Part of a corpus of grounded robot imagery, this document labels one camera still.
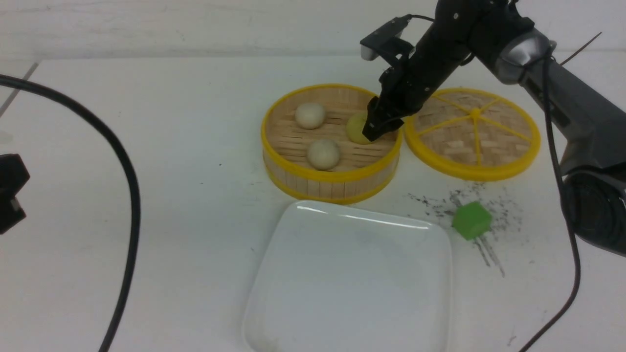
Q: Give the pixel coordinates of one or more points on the white steamed bun front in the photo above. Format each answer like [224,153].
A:
[323,154]

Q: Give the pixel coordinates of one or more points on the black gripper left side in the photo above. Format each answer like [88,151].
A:
[13,177]

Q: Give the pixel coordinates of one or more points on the yellow steamed bun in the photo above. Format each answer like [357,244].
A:
[354,128]

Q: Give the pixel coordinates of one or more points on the wrist camera right side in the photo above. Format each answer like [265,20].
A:
[386,42]

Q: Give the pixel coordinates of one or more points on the white square plate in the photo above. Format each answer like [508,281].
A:
[340,279]

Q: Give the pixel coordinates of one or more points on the green cube block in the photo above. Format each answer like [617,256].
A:
[472,220]

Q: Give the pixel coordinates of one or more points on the yellow rimmed bamboo steamer basket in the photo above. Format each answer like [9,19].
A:
[361,172]

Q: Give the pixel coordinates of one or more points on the yellow rimmed bamboo steamer lid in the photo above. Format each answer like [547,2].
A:
[473,134]

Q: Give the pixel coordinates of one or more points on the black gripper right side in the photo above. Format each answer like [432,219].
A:
[406,87]

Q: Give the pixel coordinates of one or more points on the white steamed bun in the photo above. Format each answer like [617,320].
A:
[323,154]
[310,115]

